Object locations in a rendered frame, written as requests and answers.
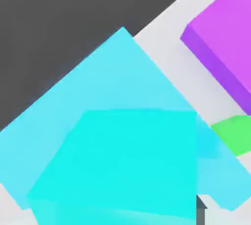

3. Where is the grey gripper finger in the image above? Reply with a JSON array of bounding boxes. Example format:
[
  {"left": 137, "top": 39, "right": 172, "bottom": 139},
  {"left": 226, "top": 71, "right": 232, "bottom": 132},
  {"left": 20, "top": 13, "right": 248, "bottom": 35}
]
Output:
[{"left": 196, "top": 194, "right": 236, "bottom": 225}]

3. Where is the small cyan cube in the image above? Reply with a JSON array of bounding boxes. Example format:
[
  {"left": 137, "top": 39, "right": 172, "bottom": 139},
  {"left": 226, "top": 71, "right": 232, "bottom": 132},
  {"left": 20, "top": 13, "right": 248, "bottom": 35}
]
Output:
[{"left": 26, "top": 109, "right": 197, "bottom": 225}]

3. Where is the small green cube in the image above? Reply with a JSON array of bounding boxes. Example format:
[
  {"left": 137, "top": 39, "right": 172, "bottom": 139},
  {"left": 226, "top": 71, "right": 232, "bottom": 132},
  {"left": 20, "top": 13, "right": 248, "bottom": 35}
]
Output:
[{"left": 210, "top": 114, "right": 251, "bottom": 157}]

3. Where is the large light blue box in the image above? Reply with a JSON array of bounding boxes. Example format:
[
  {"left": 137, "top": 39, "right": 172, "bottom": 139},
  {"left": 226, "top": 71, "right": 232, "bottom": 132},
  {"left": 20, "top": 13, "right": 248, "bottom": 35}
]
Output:
[{"left": 0, "top": 26, "right": 251, "bottom": 212}]

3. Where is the large purple box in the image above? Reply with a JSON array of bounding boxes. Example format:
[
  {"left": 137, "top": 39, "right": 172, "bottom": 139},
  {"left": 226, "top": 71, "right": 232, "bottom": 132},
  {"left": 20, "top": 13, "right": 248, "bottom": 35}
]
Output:
[{"left": 179, "top": 0, "right": 251, "bottom": 116}]

